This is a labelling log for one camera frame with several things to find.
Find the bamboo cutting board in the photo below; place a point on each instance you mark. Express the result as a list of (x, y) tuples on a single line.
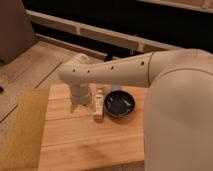
[(76, 142)]

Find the light wooden block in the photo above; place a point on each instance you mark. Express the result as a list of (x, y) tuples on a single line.
[(98, 104)]

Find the grey cabinet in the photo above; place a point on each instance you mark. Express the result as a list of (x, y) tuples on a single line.
[(16, 32)]

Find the white metal rail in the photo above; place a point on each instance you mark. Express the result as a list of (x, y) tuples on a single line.
[(99, 34)]

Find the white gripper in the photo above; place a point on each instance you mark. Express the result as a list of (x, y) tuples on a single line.
[(79, 94)]

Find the dark ceramic bowl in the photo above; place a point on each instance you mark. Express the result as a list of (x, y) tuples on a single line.
[(119, 103)]

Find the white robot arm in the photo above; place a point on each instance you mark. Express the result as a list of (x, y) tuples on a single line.
[(178, 110)]

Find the yellow cloth mat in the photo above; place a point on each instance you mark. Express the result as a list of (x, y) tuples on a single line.
[(21, 150)]

